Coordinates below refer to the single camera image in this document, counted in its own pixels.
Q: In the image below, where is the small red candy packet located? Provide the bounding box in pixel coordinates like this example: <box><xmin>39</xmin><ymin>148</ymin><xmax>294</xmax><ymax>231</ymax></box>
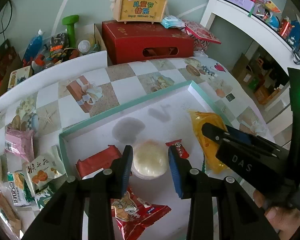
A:
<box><xmin>165</xmin><ymin>139</ymin><xmax>190</xmax><ymax>159</ymax></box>

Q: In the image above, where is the green dumbbell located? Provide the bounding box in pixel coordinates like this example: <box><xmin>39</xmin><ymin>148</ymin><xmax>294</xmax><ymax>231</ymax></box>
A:
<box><xmin>62</xmin><ymin>15</ymin><xmax>79</xmax><ymax>48</ymax></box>

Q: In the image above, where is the white card game box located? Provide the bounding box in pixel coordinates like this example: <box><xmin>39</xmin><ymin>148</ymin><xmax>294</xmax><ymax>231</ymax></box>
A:
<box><xmin>7</xmin><ymin>66</ymin><xmax>33</xmax><ymax>90</ymax></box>

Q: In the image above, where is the beige orange barcode snack pack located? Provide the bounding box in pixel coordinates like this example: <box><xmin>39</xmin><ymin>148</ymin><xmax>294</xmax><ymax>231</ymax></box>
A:
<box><xmin>0</xmin><ymin>192</ymin><xmax>21</xmax><ymax>238</ymax></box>

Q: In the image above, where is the white teal-rimmed tray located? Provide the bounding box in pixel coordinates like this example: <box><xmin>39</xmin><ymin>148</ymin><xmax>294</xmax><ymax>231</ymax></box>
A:
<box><xmin>59</xmin><ymin>81</ymin><xmax>219</xmax><ymax>239</ymax></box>

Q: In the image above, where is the red white-striped snack pack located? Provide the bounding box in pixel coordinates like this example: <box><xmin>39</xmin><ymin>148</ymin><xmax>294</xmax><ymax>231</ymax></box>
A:
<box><xmin>76</xmin><ymin>145</ymin><xmax>122</xmax><ymax>179</ymax></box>

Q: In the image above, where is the blue liquid plastic bottle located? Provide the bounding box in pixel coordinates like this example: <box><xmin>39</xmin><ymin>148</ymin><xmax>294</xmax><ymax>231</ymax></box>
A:
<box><xmin>23</xmin><ymin>29</ymin><xmax>44</xmax><ymax>66</ymax></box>

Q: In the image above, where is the white foam board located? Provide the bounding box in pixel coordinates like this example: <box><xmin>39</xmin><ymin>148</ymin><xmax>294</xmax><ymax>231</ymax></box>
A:
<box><xmin>0</xmin><ymin>50</ymin><xmax>108</xmax><ymax>111</ymax></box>

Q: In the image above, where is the red patterned flat pouch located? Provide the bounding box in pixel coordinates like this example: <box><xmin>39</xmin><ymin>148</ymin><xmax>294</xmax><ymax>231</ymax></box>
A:
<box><xmin>182</xmin><ymin>20</ymin><xmax>221</xmax><ymax>52</ymax></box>

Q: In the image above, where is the red rice cracker bag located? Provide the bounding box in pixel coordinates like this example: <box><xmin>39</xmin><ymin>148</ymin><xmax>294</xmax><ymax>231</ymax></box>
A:
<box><xmin>111</xmin><ymin>187</ymin><xmax>171</xmax><ymax>240</ymax></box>

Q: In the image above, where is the green white milk snack pack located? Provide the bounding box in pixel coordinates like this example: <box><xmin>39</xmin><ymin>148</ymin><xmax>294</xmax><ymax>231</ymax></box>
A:
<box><xmin>35</xmin><ymin>183</ymin><xmax>56</xmax><ymax>211</ymax></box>

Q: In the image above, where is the blue wet wipes pack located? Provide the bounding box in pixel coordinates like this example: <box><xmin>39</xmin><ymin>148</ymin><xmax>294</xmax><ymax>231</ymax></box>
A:
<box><xmin>161</xmin><ymin>15</ymin><xmax>185</xmax><ymax>29</ymax></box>

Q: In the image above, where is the white orange cookie packet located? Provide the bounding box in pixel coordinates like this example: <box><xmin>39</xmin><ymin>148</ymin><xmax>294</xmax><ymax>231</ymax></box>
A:
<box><xmin>23</xmin><ymin>145</ymin><xmax>65</xmax><ymax>192</ymax></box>

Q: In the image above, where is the checkered patterned tablecloth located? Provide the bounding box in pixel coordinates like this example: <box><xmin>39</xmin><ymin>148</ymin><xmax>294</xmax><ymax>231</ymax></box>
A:
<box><xmin>0</xmin><ymin>56</ymin><xmax>276</xmax><ymax>240</ymax></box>

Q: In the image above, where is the pink barcode snack pack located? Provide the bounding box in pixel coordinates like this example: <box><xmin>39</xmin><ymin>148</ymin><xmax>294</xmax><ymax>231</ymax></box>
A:
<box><xmin>5</xmin><ymin>125</ymin><xmax>34</xmax><ymax>163</ymax></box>

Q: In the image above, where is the yellow children's day carry box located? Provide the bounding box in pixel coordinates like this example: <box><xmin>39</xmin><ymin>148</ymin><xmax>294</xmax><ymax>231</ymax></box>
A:
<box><xmin>110</xmin><ymin>0</ymin><xmax>167</xmax><ymax>24</ymax></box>

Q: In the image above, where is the yellow orange snack bag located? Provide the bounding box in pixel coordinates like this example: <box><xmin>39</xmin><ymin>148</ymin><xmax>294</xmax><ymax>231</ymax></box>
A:
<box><xmin>187</xmin><ymin>109</ymin><xmax>233</xmax><ymax>175</ymax></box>

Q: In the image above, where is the black looped cable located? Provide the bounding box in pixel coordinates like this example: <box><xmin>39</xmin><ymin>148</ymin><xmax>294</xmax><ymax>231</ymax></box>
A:
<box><xmin>0</xmin><ymin>0</ymin><xmax>14</xmax><ymax>35</ymax></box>

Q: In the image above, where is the white shelf unit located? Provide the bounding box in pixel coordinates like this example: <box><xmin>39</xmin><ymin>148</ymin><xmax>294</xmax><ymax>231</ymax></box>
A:
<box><xmin>199</xmin><ymin>0</ymin><xmax>300</xmax><ymax>120</ymax></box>

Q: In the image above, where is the round clear lidded jar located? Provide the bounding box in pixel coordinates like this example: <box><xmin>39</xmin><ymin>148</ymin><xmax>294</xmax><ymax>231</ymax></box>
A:
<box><xmin>77</xmin><ymin>40</ymin><xmax>91</xmax><ymax>54</ymax></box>

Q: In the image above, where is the person's right hand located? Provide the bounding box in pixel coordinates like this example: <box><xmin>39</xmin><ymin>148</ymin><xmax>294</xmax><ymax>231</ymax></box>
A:
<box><xmin>252</xmin><ymin>190</ymin><xmax>300</xmax><ymax>235</ymax></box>

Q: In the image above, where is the large red gift box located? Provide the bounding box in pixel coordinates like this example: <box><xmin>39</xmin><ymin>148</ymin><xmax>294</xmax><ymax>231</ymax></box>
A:
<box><xmin>102</xmin><ymin>21</ymin><xmax>194</xmax><ymax>64</ymax></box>

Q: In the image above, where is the colourful toy pile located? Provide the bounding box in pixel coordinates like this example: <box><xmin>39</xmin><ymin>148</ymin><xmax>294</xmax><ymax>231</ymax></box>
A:
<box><xmin>46</xmin><ymin>33</ymin><xmax>80</xmax><ymax>63</ymax></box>

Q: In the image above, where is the round cream mochi cake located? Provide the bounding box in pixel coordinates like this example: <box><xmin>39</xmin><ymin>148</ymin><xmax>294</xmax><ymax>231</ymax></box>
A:
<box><xmin>132</xmin><ymin>140</ymin><xmax>168</xmax><ymax>180</ymax></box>

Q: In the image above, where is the green white korean snack bag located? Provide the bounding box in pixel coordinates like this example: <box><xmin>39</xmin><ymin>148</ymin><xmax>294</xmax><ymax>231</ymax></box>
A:
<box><xmin>7</xmin><ymin>171</ymin><xmax>34</xmax><ymax>207</ymax></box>

